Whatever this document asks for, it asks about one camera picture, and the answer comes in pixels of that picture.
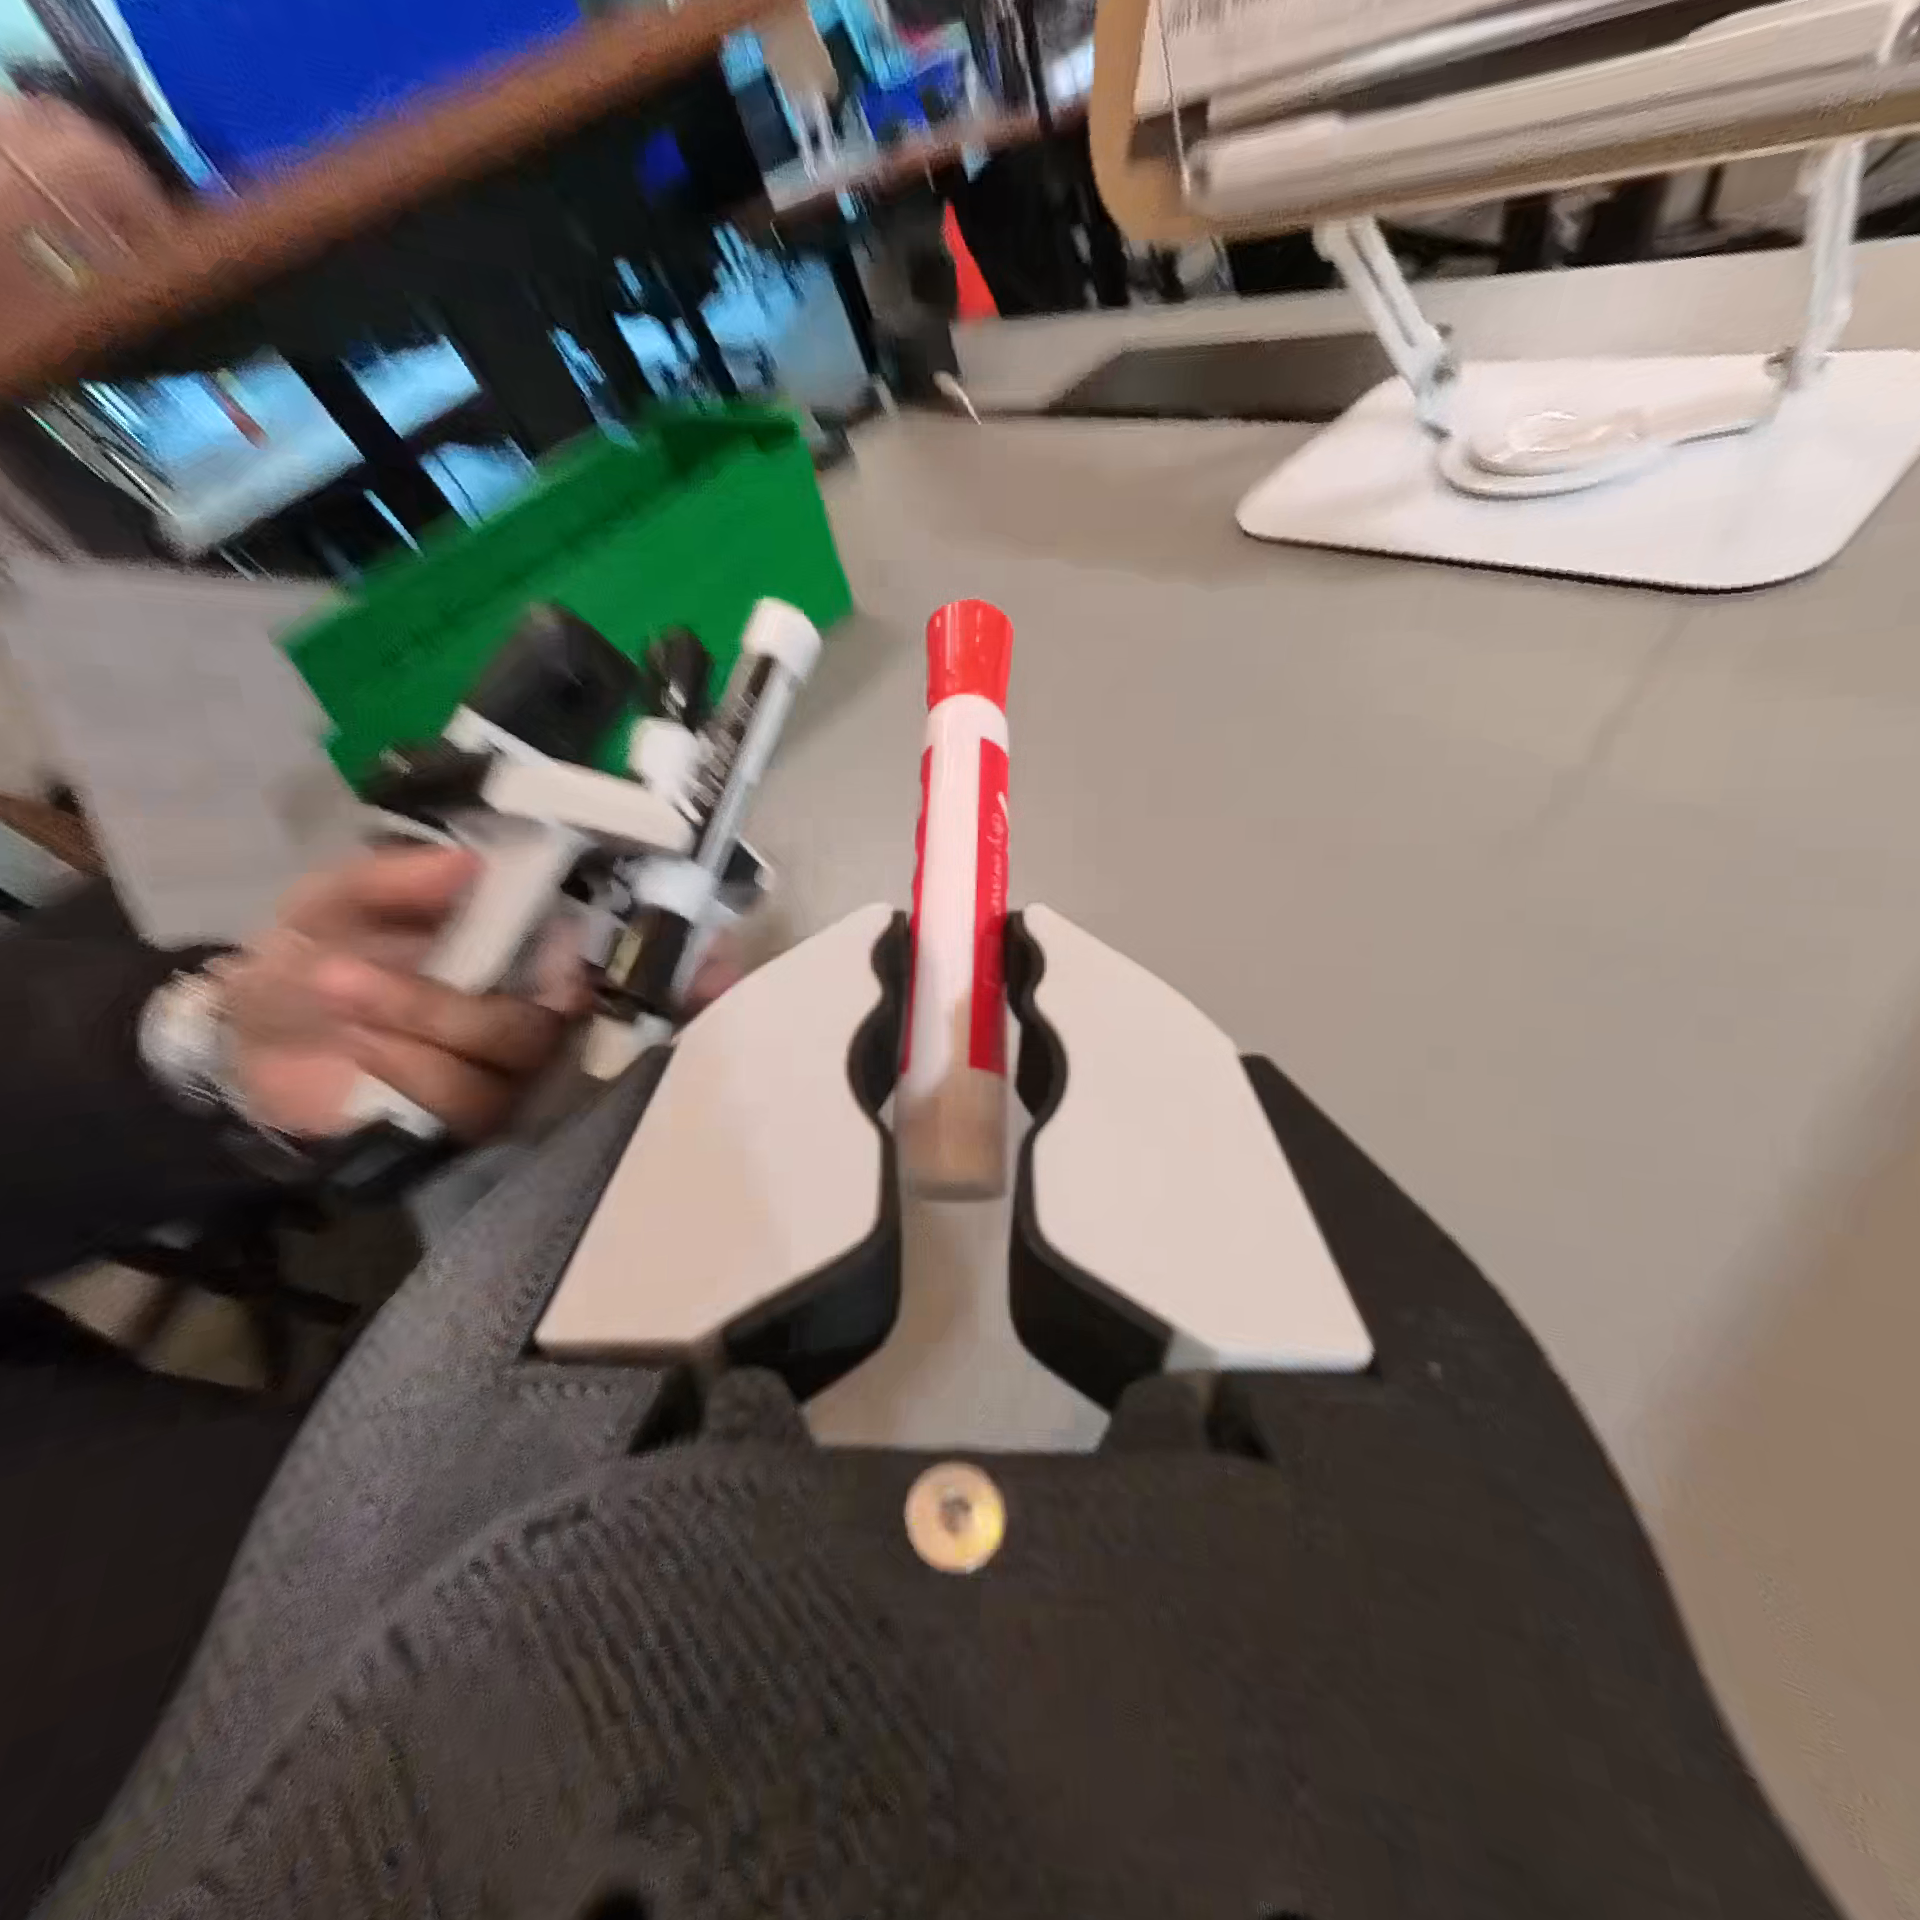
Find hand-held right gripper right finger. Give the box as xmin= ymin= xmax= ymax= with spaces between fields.
xmin=1007 ymin=903 xmax=1376 ymax=1375

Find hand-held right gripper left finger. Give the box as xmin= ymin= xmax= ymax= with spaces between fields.
xmin=535 ymin=903 xmax=904 ymax=1378

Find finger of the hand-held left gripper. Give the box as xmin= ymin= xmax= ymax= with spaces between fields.
xmin=622 ymin=717 xmax=712 ymax=819
xmin=451 ymin=744 xmax=695 ymax=855

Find black dry erase marker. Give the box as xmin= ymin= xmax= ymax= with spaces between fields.
xmin=598 ymin=594 xmax=824 ymax=1037

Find red dry erase marker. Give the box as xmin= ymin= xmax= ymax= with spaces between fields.
xmin=894 ymin=600 xmax=1020 ymax=1202

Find person's left forearm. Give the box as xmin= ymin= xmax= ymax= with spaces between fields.
xmin=0 ymin=884 xmax=308 ymax=1297

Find person's left hand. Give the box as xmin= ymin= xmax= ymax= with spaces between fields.
xmin=224 ymin=848 xmax=741 ymax=1145

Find green plastic bin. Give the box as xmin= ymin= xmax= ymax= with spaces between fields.
xmin=280 ymin=401 xmax=855 ymax=793

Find silver wristwatch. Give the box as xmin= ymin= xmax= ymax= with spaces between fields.
xmin=137 ymin=968 xmax=260 ymax=1130

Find orange cone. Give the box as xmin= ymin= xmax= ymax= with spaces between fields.
xmin=940 ymin=200 xmax=1001 ymax=320

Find blue panel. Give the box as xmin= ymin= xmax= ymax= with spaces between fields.
xmin=111 ymin=0 xmax=590 ymax=189

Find tan wooden board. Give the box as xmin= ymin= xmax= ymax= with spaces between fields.
xmin=1089 ymin=0 xmax=1208 ymax=249

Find white document stand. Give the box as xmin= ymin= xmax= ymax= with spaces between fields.
xmin=1183 ymin=0 xmax=1920 ymax=592

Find printed paper sheets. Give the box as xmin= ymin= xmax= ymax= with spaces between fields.
xmin=1132 ymin=0 xmax=1920 ymax=107

